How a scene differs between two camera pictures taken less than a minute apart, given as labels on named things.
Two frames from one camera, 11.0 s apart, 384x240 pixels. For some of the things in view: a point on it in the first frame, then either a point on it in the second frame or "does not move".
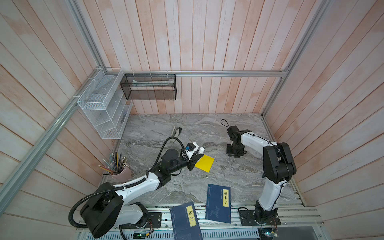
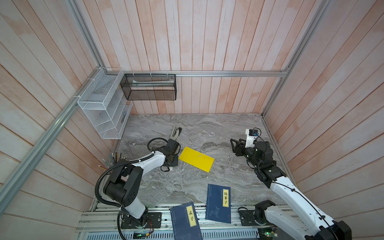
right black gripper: x=239 y=153 -> x=239 y=146
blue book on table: x=218 y=203 does not move
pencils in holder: x=120 y=170 does not move
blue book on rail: x=185 y=222 does not move
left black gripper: x=193 y=160 -> x=175 y=162
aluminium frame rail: x=132 y=73 does not move
